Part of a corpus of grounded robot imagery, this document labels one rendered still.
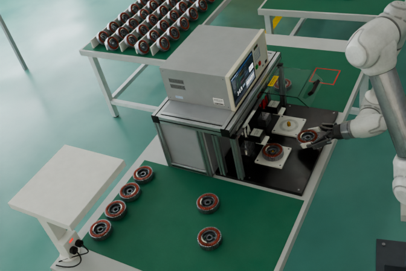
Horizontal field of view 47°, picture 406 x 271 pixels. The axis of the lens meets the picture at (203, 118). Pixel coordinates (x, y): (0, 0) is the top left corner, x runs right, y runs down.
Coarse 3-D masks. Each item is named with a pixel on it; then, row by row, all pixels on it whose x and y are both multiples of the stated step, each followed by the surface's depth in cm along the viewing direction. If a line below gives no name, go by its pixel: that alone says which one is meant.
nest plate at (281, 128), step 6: (282, 120) 265; (288, 120) 264; (294, 120) 263; (300, 120) 262; (276, 126) 262; (282, 126) 261; (294, 126) 259; (300, 126) 258; (276, 132) 258; (282, 132) 257; (288, 132) 256; (294, 132) 255
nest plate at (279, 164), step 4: (284, 148) 247; (288, 148) 246; (260, 152) 248; (268, 152) 247; (284, 152) 245; (288, 152) 244; (260, 156) 246; (284, 156) 242; (256, 160) 244; (260, 160) 244; (264, 160) 243; (280, 160) 241; (284, 160) 240; (264, 164) 242; (268, 164) 240; (272, 164) 240; (276, 164) 239; (280, 164) 239; (280, 168) 238
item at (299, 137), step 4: (300, 132) 245; (304, 132) 244; (308, 132) 243; (312, 132) 242; (316, 132) 242; (300, 136) 242; (304, 136) 242; (308, 136) 242; (312, 136) 243; (316, 136) 239; (300, 140) 239; (304, 140) 239; (308, 140) 240; (312, 140) 238
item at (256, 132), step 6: (246, 132) 245; (252, 132) 241; (258, 132) 240; (264, 132) 241; (240, 138) 244; (246, 138) 241; (252, 138) 240; (258, 138) 238; (264, 138) 241; (264, 144) 239
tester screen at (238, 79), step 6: (246, 60) 227; (252, 60) 233; (246, 66) 228; (240, 72) 223; (234, 78) 219; (240, 78) 225; (246, 78) 231; (234, 84) 220; (240, 84) 226; (234, 90) 221; (234, 96) 222
